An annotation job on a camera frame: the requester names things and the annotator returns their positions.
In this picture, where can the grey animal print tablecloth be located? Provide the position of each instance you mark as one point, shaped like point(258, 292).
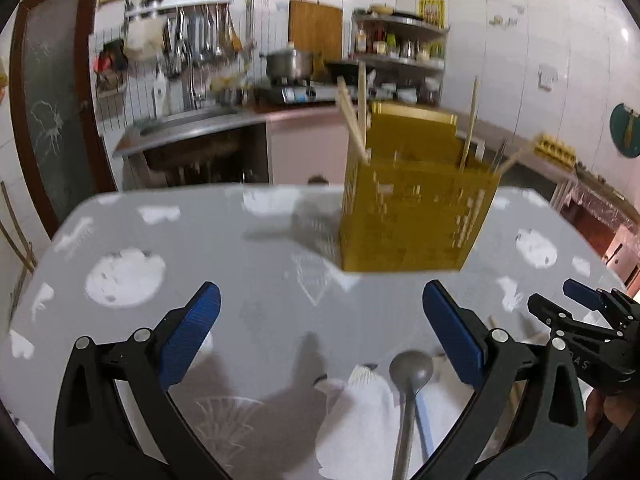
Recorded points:
point(292, 381)

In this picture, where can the person's right hand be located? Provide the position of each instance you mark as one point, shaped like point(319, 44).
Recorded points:
point(618, 410)

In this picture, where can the yellow wall poster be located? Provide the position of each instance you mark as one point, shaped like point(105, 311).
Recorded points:
point(433, 12)

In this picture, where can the steel wall utensil rack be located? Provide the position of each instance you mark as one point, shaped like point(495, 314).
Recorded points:
point(193, 33)

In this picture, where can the steel cooking pot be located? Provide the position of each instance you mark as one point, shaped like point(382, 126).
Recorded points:
point(289, 63)

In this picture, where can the steel corner shelf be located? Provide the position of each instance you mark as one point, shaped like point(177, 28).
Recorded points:
point(395, 40)

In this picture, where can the steel kitchen sink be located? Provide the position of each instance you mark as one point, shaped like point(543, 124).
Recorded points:
point(158, 132)

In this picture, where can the green round wall board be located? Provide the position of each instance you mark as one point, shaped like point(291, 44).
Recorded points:
point(625, 130)

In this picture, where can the light blue spoon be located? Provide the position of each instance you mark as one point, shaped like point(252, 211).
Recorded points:
point(424, 426)

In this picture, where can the kitchen counter with cabinets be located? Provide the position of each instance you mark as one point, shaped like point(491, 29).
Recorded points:
point(295, 145)

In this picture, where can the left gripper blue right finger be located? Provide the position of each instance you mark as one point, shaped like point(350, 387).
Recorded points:
point(525, 418)

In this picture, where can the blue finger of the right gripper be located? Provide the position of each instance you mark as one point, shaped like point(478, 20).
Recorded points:
point(560, 322)
point(615, 306)

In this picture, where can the silver gas stove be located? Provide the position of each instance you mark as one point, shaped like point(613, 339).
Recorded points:
point(298, 94)

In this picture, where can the grey metal spoon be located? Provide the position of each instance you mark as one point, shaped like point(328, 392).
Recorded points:
point(409, 371)

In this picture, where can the white wall socket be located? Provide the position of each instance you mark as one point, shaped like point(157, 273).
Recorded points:
point(547, 77)

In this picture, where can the yellow egg tray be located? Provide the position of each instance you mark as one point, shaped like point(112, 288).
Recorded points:
point(554, 150)

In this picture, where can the dark wooden glass door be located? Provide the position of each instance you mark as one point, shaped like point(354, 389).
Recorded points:
point(62, 156)

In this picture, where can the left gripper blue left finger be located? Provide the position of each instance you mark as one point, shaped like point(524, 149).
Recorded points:
point(93, 437)

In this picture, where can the white dish soap bottle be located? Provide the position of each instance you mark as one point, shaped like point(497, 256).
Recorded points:
point(159, 94)

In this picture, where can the yellow perforated utensil holder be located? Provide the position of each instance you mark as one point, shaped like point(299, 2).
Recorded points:
point(415, 201)

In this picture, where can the wooden chopstick crossing spoon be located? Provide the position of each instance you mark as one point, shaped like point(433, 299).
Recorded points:
point(344, 103)

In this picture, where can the rectangular wooden cutting board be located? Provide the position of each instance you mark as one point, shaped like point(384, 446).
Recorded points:
point(316, 28)

